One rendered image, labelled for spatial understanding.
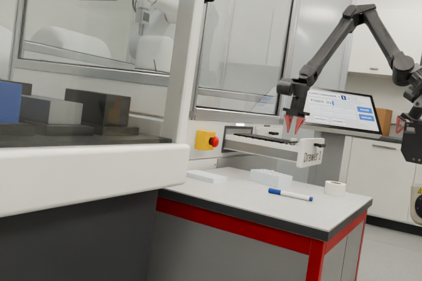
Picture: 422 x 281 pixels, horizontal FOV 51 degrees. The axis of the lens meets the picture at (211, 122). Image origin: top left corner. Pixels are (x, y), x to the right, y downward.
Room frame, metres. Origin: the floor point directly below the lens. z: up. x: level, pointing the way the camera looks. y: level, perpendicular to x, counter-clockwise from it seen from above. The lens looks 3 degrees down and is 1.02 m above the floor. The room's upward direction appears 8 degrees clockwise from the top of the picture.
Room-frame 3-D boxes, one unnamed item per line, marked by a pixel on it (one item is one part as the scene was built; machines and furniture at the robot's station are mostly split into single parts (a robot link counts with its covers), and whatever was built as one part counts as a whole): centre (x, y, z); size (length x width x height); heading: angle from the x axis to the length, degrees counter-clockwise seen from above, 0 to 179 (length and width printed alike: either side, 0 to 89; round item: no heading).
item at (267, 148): (1.89, -0.23, 0.86); 0.40 x 0.26 x 0.06; 61
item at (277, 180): (1.57, -0.24, 0.78); 0.12 x 0.08 x 0.04; 46
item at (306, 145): (1.79, -0.42, 0.87); 0.29 x 0.02 x 0.11; 151
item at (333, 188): (1.53, -0.45, 0.78); 0.07 x 0.07 x 0.04
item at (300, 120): (1.86, -0.34, 0.98); 0.07 x 0.07 x 0.09; 63
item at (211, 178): (1.49, 0.00, 0.77); 0.13 x 0.09 x 0.02; 57
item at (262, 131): (2.22, -0.29, 0.87); 0.29 x 0.02 x 0.11; 151
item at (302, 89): (1.86, -0.35, 1.11); 0.07 x 0.06 x 0.07; 61
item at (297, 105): (1.86, -0.35, 1.05); 0.10 x 0.07 x 0.07; 63
